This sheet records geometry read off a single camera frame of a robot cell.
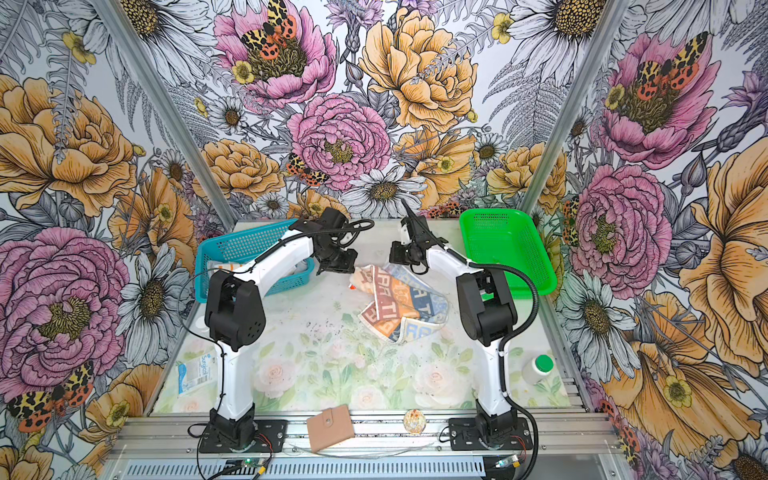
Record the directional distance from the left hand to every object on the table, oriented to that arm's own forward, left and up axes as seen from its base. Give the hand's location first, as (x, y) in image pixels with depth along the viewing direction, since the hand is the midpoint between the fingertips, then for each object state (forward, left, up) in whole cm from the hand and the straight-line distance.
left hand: (350, 275), depth 92 cm
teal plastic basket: (+18, +40, -6) cm, 44 cm away
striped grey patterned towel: (-6, -17, -8) cm, 19 cm away
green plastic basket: (+24, -57, -10) cm, 63 cm away
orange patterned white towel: (-13, +8, +22) cm, 27 cm away
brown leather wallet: (-38, +3, -9) cm, 40 cm away
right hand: (+8, -13, -2) cm, 15 cm away
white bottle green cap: (-28, -49, -2) cm, 57 cm away
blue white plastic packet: (-24, +42, -11) cm, 50 cm away
